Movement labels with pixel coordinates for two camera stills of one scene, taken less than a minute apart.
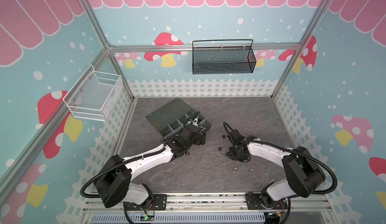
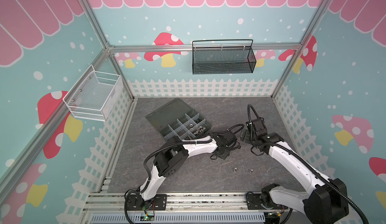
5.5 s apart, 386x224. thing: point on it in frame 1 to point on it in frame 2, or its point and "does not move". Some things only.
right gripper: [233, 154] to [252, 137]
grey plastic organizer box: [171, 117] does not move
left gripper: [201, 139] to [225, 155]
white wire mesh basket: [95, 95] does not move
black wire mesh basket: [221, 57] does not move
